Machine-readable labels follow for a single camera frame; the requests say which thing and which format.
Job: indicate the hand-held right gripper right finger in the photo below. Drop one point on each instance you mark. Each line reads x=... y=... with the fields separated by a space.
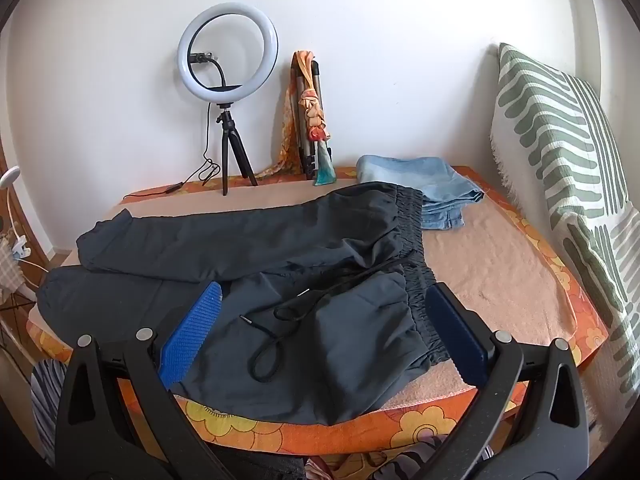
x=457 y=335

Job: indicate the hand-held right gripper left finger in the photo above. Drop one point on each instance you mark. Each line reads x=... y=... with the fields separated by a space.
x=192 y=332

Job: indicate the dark grey pants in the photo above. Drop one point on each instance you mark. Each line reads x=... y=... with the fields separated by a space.
x=300 y=255

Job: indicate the folded blue jeans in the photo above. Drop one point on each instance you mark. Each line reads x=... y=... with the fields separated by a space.
x=430 y=180

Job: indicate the green white striped pillow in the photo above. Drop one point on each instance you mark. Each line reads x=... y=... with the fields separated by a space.
x=560 y=150

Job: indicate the orange floral bed sheet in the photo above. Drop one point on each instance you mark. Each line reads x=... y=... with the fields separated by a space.
x=280 y=435

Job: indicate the white clip lamp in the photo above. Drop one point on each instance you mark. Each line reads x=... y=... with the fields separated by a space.
x=10 y=177

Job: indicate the zebra print clothing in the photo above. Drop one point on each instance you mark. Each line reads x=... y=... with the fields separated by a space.
x=47 y=410

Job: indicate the grey folded stand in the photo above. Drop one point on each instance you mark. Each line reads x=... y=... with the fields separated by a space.
x=305 y=155

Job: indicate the small black tripod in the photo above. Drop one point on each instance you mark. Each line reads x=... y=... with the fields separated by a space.
x=229 y=135

